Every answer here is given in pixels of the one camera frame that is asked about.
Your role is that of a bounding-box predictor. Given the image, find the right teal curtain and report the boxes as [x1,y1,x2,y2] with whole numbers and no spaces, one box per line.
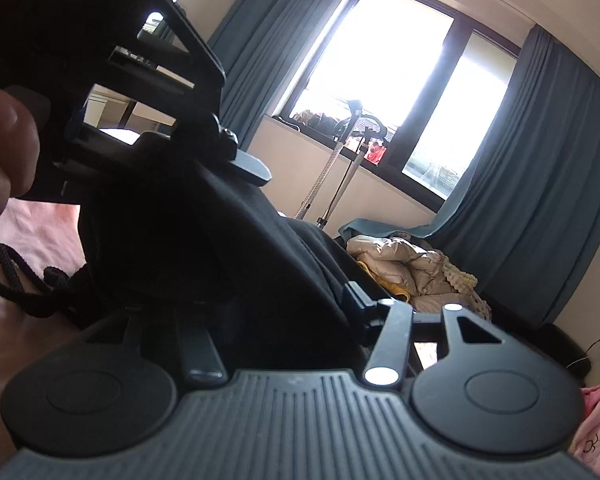
[337,23,600,328]

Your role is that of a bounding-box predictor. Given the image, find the left teal curtain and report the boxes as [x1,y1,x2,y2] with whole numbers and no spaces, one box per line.
[209,0,338,150]

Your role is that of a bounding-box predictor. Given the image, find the black trousers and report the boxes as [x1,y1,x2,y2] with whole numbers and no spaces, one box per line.
[0,163,385,370]

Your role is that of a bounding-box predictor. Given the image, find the window with dark frame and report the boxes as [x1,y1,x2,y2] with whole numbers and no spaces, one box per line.
[276,0,520,211]

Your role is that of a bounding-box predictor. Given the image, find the beige puffer jacket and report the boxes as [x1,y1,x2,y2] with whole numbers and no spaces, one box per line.
[346,235,492,321]

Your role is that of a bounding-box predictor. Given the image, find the black sofa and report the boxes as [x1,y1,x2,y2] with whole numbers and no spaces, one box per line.
[480,292,592,387]

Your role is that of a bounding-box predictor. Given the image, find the pink fleece blanket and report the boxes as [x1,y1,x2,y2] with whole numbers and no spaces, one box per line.
[569,385,600,476]

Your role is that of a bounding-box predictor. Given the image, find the teal curtain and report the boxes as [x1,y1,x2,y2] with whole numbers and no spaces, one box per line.
[337,23,600,328]
[209,0,338,150]

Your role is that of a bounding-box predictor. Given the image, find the white bed sheet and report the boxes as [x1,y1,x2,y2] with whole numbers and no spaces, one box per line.
[0,196,89,478]

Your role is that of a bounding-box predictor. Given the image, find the person's left hand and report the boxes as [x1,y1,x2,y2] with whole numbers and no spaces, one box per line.
[0,90,40,215]

